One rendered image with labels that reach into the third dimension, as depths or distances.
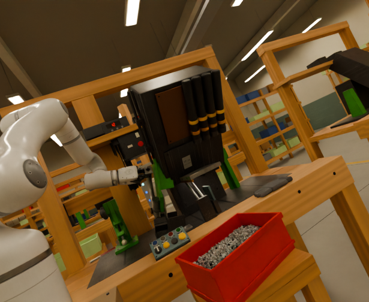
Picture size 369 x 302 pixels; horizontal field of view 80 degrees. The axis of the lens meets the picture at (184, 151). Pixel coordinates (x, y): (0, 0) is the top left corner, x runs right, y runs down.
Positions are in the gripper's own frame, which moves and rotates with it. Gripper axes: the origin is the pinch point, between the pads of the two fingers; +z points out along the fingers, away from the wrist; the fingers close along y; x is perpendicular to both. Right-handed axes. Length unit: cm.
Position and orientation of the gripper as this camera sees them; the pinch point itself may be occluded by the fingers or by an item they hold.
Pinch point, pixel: (147, 172)
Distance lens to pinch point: 123.1
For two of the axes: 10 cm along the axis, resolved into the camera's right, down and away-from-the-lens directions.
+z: 9.6, -1.3, 2.6
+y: -2.9, -5.9, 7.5
